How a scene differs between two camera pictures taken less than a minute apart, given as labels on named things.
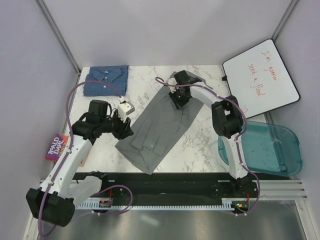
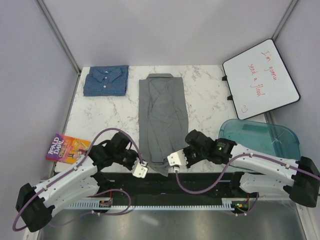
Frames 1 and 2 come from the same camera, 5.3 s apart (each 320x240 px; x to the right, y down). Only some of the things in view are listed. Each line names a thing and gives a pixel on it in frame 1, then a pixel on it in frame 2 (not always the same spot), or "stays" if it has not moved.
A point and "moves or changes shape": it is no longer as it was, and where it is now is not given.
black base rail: [146, 186] stays
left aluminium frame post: [60, 38] stays
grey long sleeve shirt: [160, 129] moves or changes shape
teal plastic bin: [267, 149] stays
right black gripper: [178, 104] → [185, 149]
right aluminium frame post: [288, 11] stays
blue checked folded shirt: [116, 76] stays
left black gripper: [125, 130] → [135, 155]
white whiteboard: [259, 79] stays
